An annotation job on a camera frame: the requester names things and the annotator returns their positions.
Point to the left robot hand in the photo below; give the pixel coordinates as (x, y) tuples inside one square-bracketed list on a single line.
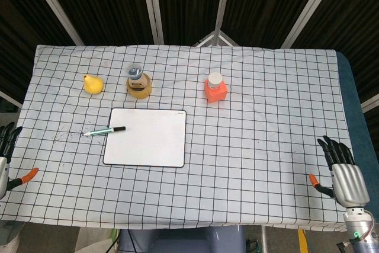
[(4, 173)]

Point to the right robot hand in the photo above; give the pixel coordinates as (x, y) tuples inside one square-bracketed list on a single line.
[(350, 182)]

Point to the green marker pen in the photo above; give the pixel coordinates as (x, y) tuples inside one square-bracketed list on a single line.
[(103, 131)]

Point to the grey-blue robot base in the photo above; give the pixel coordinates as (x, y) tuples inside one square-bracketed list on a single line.
[(183, 239)]

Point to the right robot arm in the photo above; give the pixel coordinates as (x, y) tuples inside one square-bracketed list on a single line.
[(362, 226)]

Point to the white board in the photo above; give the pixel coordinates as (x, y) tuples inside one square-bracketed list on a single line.
[(148, 140)]

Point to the blue padded table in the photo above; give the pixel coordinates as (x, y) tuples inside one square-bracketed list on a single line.
[(352, 102)]

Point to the white black-grid tablecloth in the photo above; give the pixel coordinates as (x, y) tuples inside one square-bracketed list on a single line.
[(237, 161)]

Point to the yellow pear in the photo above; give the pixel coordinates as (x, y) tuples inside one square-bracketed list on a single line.
[(94, 86)]

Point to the orange cube block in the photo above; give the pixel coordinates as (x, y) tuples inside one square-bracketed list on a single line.
[(217, 94)]

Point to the clear flask amber liquid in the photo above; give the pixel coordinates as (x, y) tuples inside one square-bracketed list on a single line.
[(139, 85)]

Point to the white round jar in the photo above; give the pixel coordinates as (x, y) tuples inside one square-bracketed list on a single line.
[(215, 80)]

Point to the white screen foot bracket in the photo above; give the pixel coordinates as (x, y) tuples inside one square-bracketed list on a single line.
[(213, 38)]

